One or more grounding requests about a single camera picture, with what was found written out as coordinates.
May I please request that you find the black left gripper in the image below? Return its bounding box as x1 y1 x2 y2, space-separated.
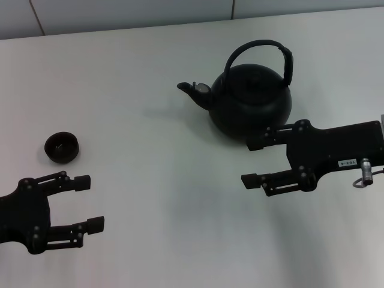
0 170 105 255

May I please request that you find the black round teapot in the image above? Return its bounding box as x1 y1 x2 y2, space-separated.
176 40 293 140

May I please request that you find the small black teacup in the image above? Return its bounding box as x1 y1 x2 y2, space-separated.
44 131 81 164

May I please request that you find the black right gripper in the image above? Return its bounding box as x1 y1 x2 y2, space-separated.
241 119 384 197

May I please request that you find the right gripper cable with plug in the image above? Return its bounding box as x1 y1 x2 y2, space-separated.
352 157 384 189

